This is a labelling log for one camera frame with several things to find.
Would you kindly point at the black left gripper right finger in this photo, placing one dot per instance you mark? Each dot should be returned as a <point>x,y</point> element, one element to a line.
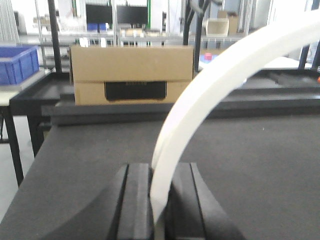
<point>192,211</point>

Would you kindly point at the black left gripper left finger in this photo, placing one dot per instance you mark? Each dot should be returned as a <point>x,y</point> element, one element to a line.
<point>133,213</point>

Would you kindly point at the white ring pipe clamp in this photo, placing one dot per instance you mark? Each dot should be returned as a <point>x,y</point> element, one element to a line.
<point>220,77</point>

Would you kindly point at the beige open storage bin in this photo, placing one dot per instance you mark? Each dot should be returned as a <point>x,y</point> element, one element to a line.
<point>216,27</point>

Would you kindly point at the dark grey table mat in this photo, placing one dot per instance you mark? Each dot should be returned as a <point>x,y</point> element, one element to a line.
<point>264,171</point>

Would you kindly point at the brown cardboard box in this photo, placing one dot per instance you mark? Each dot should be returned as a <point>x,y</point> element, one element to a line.
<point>130,75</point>

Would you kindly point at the black side table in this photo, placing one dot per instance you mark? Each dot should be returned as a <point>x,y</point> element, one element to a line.
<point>45,91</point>

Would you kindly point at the blue tray with red block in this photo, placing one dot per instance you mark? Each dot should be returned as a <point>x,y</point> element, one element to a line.
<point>207,57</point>

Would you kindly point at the blue plastic crate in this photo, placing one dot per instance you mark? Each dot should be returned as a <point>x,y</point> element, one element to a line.
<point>17,63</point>

